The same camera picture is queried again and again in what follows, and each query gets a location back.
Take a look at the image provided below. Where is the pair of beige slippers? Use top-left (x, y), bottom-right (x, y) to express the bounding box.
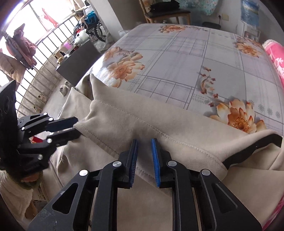
top-left (33, 94), bottom-right (45, 112)

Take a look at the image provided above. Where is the metal window railing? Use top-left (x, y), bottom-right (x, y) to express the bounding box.
top-left (0, 13), bottom-right (89, 118)

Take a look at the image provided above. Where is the teal floral wall cloth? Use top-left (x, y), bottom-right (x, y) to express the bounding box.
top-left (177, 0), bottom-right (219, 15)

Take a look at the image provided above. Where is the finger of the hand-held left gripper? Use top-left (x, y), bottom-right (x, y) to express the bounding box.
top-left (17, 128), bottom-right (81, 156)
top-left (18, 113), bottom-right (79, 134)

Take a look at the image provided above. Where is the beige hanging coat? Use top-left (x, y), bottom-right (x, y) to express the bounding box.
top-left (0, 52), bottom-right (26, 82)

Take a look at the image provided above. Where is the pile of bags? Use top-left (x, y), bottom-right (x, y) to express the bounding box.
top-left (73, 22), bottom-right (89, 45)

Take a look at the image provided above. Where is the wheelchair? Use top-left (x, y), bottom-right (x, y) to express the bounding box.
top-left (85, 11), bottom-right (108, 42)

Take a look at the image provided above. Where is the white hanging jacket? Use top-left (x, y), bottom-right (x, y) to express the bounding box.
top-left (71, 0), bottom-right (89, 10)

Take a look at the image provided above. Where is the pink hanging garment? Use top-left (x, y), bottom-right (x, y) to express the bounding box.
top-left (42, 8), bottom-right (59, 26)

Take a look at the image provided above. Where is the black bag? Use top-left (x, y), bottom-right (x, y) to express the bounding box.
top-left (148, 0), bottom-right (181, 13)

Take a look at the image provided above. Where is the wooden chair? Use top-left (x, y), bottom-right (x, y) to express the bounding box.
top-left (139, 0), bottom-right (192, 25)

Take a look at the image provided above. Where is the bed with floral sheet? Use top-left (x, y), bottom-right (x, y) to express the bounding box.
top-left (75, 23), bottom-right (284, 138)

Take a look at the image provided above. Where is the white water dispenser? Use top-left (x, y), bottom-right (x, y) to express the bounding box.
top-left (237, 19), bottom-right (261, 41)

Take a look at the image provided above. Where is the dark grey cabinet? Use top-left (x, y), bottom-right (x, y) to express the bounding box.
top-left (56, 41), bottom-right (101, 87)

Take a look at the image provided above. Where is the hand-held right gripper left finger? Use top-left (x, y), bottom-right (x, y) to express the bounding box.
top-left (28, 139), bottom-right (139, 231)

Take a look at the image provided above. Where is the pink floral blanket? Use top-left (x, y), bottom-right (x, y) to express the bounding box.
top-left (262, 39), bottom-right (284, 89)

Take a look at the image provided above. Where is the blue water bottle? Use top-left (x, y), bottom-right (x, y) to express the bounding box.
top-left (241, 0), bottom-right (260, 21)

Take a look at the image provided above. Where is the person's left forearm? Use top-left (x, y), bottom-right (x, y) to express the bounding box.
top-left (0, 170), bottom-right (45, 222)

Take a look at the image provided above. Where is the black stool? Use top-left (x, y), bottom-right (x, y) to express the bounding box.
top-left (202, 21), bottom-right (222, 30)

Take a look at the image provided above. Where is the mauve hanging coat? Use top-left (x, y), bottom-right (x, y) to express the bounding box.
top-left (6, 23), bottom-right (37, 67)

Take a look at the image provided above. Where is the person's left hand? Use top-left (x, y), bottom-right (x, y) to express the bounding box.
top-left (21, 171), bottom-right (43, 184)

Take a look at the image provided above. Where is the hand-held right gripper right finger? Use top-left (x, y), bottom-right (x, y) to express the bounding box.
top-left (151, 138), bottom-right (263, 231)

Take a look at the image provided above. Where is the beige jacket with black trim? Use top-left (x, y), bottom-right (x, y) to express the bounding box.
top-left (41, 73), bottom-right (284, 231)

